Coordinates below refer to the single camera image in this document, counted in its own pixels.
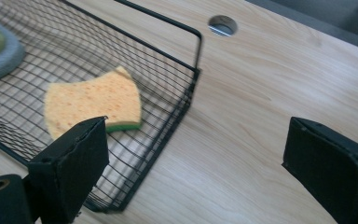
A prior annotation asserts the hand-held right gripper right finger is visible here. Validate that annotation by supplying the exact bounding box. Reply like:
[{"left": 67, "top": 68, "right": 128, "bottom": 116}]
[{"left": 281, "top": 116, "right": 358, "bottom": 224}]

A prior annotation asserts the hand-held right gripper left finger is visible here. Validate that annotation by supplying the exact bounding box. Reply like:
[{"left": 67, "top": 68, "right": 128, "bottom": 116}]
[{"left": 27, "top": 115, "right": 111, "bottom": 224}]

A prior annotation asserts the yellow and green sponge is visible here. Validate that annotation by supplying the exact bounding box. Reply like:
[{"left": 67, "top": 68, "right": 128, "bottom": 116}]
[{"left": 44, "top": 64, "right": 144, "bottom": 142}]

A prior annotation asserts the black wire mesh basket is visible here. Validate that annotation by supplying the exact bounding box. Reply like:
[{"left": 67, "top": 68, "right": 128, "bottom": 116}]
[{"left": 0, "top": 0, "right": 203, "bottom": 215}]

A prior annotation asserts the green soap dish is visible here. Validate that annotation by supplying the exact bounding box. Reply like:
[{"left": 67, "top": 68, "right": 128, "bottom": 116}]
[{"left": 0, "top": 11, "right": 27, "bottom": 85}]

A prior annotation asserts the round table cable hole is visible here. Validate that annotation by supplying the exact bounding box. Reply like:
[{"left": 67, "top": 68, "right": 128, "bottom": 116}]
[{"left": 207, "top": 14, "right": 239, "bottom": 38}]

